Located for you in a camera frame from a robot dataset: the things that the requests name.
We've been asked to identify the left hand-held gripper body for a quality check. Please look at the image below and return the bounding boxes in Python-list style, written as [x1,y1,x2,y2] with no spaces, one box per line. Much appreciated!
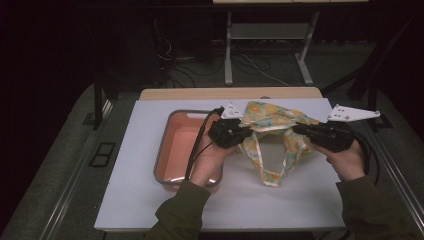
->
[207,101,253,150]

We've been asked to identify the white floor cable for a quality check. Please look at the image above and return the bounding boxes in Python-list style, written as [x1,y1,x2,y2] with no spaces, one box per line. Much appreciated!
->
[239,53,292,88]

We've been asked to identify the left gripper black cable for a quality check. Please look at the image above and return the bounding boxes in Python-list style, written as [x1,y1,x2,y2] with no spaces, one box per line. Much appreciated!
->
[184,106,226,181]

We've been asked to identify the grey metal stand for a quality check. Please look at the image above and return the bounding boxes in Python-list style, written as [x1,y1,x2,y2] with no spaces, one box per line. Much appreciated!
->
[223,11,321,87]

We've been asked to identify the aluminium floor rail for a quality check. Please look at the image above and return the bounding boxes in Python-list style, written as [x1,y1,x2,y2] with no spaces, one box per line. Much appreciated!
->
[39,99,115,240]
[369,128,424,236]

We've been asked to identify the pink tray with grey rim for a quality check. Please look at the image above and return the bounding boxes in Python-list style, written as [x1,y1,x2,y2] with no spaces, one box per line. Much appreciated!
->
[152,109,225,194]

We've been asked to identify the black frame post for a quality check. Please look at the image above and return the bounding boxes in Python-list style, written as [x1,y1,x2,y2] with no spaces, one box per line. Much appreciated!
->
[92,71,105,131]

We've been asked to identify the black stand leg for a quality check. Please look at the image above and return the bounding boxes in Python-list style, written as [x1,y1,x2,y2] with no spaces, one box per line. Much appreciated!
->
[365,74,395,133]

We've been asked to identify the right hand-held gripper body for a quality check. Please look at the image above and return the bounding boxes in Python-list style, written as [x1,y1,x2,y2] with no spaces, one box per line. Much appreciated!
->
[311,103,381,154]

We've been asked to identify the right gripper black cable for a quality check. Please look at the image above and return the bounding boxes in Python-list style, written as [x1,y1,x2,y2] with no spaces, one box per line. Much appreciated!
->
[352,130,381,187]

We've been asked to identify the person's left hand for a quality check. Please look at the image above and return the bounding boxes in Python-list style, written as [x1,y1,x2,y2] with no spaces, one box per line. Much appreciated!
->
[188,141,238,188]

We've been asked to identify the floral yellow green cloth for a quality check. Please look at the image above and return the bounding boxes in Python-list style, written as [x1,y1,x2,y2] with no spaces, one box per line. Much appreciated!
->
[237,100,322,188]

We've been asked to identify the person's right hand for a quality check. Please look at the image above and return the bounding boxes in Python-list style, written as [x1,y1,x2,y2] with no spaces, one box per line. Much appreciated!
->
[311,139,366,183]

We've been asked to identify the white board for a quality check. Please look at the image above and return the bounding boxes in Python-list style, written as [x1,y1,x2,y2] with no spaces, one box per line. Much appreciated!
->
[94,97,348,233]

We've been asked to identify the black floor cables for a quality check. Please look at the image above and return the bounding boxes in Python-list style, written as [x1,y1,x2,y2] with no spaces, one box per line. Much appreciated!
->
[159,36,225,88]

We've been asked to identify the wooden table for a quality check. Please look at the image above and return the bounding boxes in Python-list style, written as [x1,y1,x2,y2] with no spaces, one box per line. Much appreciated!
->
[138,86,324,101]

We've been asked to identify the black floor socket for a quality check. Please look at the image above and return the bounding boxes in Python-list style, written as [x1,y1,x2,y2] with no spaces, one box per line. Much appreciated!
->
[88,141,117,169]

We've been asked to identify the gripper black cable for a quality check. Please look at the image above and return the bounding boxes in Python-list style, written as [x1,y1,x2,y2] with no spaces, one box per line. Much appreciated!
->
[352,130,381,187]
[184,106,226,181]

